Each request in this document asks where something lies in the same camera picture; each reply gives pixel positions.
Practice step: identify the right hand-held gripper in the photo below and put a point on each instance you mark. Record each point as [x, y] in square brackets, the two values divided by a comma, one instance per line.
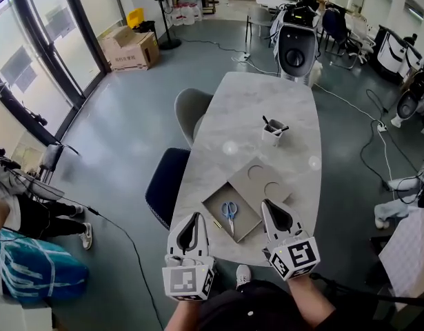
[299, 257]

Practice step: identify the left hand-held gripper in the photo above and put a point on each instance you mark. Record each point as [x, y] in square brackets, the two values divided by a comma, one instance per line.
[185, 279]

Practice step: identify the grey cardboard drawer box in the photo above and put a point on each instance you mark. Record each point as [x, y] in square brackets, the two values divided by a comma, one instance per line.
[244, 181]

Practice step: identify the person's left forearm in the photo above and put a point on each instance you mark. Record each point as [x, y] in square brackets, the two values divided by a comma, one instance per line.
[184, 317]

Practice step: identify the person's right forearm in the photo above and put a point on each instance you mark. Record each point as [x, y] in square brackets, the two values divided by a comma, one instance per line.
[308, 302]

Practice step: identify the large cardboard box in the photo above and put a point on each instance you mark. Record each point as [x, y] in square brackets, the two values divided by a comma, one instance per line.
[134, 55]

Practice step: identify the small cardboard box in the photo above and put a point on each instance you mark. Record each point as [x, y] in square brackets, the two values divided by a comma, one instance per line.
[120, 36]

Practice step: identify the dark blue upholstered chair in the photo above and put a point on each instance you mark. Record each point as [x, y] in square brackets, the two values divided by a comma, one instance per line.
[167, 185]

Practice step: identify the person's right shoe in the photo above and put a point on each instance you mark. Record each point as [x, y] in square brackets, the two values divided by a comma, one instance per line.
[243, 276]

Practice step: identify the person's black clothing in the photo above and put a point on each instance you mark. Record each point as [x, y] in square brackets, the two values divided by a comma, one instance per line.
[253, 309]

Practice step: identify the white square pen holder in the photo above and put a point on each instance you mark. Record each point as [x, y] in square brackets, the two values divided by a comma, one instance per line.
[272, 137]

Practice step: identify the black marker pen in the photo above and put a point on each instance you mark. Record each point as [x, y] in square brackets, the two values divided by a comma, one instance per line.
[266, 120]
[280, 129]

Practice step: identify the grey upholstered chair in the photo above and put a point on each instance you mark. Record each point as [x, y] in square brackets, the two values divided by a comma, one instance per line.
[191, 112]

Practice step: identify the white quilted table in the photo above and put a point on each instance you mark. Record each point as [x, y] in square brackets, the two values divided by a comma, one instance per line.
[410, 253]

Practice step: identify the white power strip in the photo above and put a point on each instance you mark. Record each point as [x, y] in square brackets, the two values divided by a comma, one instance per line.
[382, 127]
[247, 56]

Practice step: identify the blue taped bag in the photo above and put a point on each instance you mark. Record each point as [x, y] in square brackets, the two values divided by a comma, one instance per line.
[32, 271]

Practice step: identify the white backpack pod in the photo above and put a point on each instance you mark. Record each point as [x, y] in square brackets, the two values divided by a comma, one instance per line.
[297, 52]

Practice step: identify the white office chair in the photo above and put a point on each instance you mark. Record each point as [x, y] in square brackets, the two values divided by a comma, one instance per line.
[358, 43]

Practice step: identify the grey dining chair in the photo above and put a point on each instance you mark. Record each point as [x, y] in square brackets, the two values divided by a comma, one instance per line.
[258, 21]

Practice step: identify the cluster of clear water jugs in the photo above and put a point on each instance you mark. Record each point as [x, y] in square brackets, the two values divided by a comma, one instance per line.
[187, 12]

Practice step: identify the yellow plastic bin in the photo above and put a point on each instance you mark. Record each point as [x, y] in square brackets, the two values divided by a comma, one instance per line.
[135, 16]

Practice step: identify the black-framed glass door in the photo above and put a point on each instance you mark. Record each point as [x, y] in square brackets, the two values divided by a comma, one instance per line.
[42, 29]

